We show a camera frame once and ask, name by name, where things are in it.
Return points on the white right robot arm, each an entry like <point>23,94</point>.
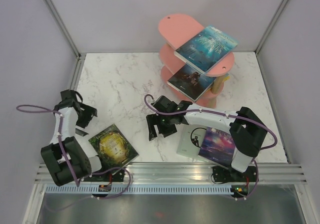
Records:
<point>233,139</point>

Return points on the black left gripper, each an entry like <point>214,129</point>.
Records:
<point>89,112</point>

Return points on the pale grey Great Gatsby book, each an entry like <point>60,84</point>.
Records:
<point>191,139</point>

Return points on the white slotted cable duct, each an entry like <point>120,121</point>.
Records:
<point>141,189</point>

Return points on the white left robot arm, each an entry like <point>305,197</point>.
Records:
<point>64,157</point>

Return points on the left aluminium frame post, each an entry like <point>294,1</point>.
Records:
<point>57,18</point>

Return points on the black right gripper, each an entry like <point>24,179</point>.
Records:
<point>152,120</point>

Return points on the blue Wuthering Heights book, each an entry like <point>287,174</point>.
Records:
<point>190,82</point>

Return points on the teal underwater cover book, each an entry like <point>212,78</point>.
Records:
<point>206,49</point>

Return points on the pink three-tier shelf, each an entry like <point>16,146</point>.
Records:
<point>176,29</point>

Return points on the purple Robinson Crusoe book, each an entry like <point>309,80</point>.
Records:
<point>218,147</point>

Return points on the green gold fantasy book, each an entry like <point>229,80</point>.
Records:
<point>113,149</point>

